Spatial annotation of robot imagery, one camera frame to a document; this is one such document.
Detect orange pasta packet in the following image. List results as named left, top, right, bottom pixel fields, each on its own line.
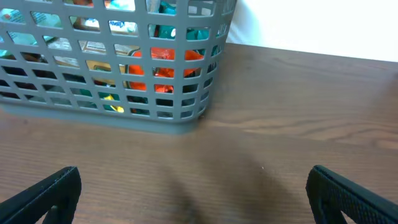
left=52, top=40, right=206, bottom=94

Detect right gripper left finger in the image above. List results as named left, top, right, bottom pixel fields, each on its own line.
left=1, top=166, right=81, bottom=224

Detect teal tissue packet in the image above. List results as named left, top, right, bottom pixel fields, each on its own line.
left=30, top=0, right=139, bottom=35

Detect grey plastic basket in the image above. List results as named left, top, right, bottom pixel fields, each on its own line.
left=1, top=0, right=236, bottom=133

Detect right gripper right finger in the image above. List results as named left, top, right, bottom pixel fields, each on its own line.
left=305, top=165, right=397, bottom=224

